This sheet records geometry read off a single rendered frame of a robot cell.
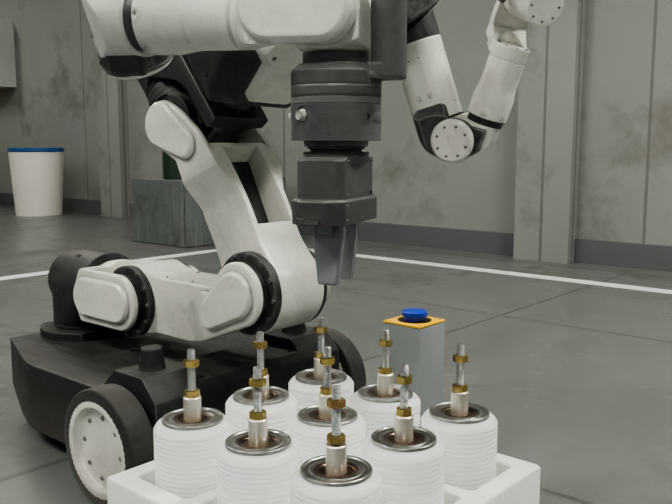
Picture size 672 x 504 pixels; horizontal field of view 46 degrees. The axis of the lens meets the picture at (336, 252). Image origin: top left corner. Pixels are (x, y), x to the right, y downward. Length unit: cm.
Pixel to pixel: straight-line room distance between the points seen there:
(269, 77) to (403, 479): 68
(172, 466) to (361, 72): 52
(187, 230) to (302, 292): 330
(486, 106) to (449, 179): 310
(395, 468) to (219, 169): 65
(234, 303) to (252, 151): 30
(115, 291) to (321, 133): 91
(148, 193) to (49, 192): 228
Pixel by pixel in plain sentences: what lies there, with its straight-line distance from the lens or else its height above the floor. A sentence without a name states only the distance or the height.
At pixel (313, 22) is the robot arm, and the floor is 70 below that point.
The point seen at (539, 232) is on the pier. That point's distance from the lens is 414.
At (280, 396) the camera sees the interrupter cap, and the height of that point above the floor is 25.
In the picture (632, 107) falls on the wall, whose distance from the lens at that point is 404.
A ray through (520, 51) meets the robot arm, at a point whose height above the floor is 74.
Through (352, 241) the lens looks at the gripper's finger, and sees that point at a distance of 79.
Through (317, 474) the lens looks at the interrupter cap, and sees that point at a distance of 83.
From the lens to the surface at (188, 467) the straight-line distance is 98.
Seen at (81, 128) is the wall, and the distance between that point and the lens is 724.
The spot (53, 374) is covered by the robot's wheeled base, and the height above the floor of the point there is 17.
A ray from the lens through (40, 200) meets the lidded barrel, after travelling 700.
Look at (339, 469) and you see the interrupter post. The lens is 83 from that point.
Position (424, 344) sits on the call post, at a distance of 122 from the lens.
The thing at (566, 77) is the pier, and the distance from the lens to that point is 408.
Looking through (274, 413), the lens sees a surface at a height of 24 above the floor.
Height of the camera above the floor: 59
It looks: 8 degrees down
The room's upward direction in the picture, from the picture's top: straight up
